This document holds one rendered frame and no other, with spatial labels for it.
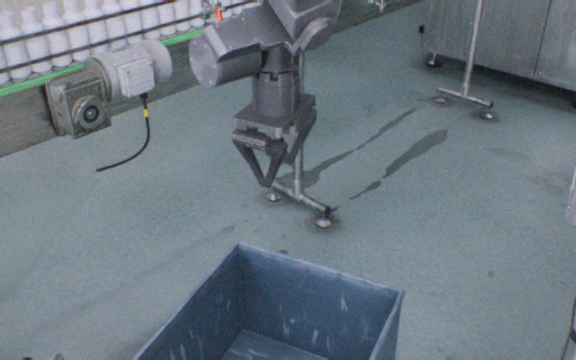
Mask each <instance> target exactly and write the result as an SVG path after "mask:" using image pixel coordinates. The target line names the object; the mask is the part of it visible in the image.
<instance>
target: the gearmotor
mask: <svg viewBox="0 0 576 360"><path fill-rule="evenodd" d="M171 73H172V61H171V58H170V55H169V53H168V51H167V49H166V48H165V45H164V44H163V43H162V42H161V41H160V40H158V39H156V38H149V39H146V40H142V41H139V42H136V43H132V44H128V45H127V44H125V45H123V46H119V47H116V48H113V49H109V50H106V51H104V52H102V53H99V54H96V55H91V56H89V57H88V58H87V59H86V60H85V61H84V62H83V69H80V70H77V71H74V72H70V73H67V74H64V75H60V76H57V77H54V78H51V79H50V80H49V81H45V82H44V84H45V88H46V93H47V96H48V101H49V105H50V110H51V114H52V119H53V123H54V127H55V129H56V130H57V133H58V134H59V135H60V136H66V135H67V134H69V135H72V136H73V139H74V140H75V139H78V138H80V137H83V136H85V135H90V134H92V133H95V132H97V131H100V130H103V129H105V128H108V127H110V126H112V124H111V118H110V112H109V106H108V102H111V101H113V100H115V99H118V98H121V97H124V96H127V97H129V98H132V97H134V96H137V95H140V99H142V100H143V106H144V109H143V110H144V116H145V121H146V130H147V138H146V141H145V143H144V145H143V147H142V148H141V149H140V150H139V151H138V152H137V153H136V154H134V156H132V157H130V158H128V159H126V160H124V161H122V162H119V163H117V164H114V165H111V166H107V167H104V168H100V169H96V171H101V170H108V169H111V168H114V167H117V166H120V165H123V164H125V163H127V162H129V161H131V160H133V159H134V158H135V157H137V156H138V155H139V154H140V153H141V152H142V151H143V150H144V149H145V148H146V146H147V144H148V142H149V138H150V128H149V119H148V116H149V114H148V108H147V104H146V99H147V98H148V94H147V93H146V92H148V91H151V90H153V89H155V85H156V84H159V83H162V82H165V81H167V80H168V79H169V77H170V76H171Z"/></svg>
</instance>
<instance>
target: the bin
mask: <svg viewBox="0 0 576 360"><path fill-rule="evenodd" d="M405 292H406V291H405V290H404V289H400V288H397V287H393V286H390V285H387V284H383V283H380V282H376V281H373V280H370V279H367V278H364V277H361V276H357V275H354V274H350V273H347V272H344V271H340V270H337V269H334V268H331V267H328V266H324V265H321V264H318V263H314V262H307V261H304V260H301V259H298V258H295V257H292V256H288V255H285V254H281V253H278V252H275V251H271V250H269V249H265V248H262V247H259V246H255V245H252V244H249V243H245V242H242V241H238V240H237V241H236V242H235V244H234V245H233V246H232V247H231V248H230V249H229V250H228V252H227V253H226V254H225V255H224V256H223V257H222V258H221V259H220V261H219V262H218V263H216V264H215V265H214V266H213V267H212V269H211V270H210V271H209V272H208V273H207V274H206V275H205V277H204V278H203V280H202V281H201V282H200V283H199V284H198V286H197V287H196V288H195V289H194V290H193V291H192V292H191V294H190V295H189V296H188V297H187V298H186V299H185V300H184V301H183V302H182V303H181V304H180V305H179V306H178V307H177V308H176V310H175V311H174V312H173V313H172V314H171V315H170V316H169V317H168V319H167V320H166V321H165V322H164V323H163V324H162V325H161V327H160V328H159V330H158V331H157V332H156V333H155V334H154V336H153V337H152V338H151V339H150V340H149V341H148V342H147V344H146V345H145V346H144V347H143V348H142V349H141V350H140V351H139V352H138V353H137V354H136V355H135V356H134V357H133V358H132V359H131V360H395V352H396V346H397V338H398V330H399V322H400V314H401V306H402V301H403V299H404V297H405Z"/></svg>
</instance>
